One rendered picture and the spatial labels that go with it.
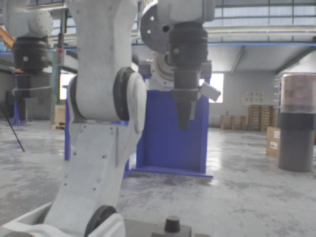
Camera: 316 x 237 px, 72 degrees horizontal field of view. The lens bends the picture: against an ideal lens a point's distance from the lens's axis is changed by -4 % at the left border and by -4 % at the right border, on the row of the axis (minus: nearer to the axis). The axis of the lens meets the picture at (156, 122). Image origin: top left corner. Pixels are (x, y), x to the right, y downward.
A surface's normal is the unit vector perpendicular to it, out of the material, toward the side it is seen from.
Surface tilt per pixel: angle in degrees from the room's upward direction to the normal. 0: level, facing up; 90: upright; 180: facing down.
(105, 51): 100
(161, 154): 90
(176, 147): 90
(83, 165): 60
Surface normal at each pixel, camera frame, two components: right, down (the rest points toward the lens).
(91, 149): -0.21, -0.49
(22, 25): -0.26, 0.22
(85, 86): -0.26, -0.05
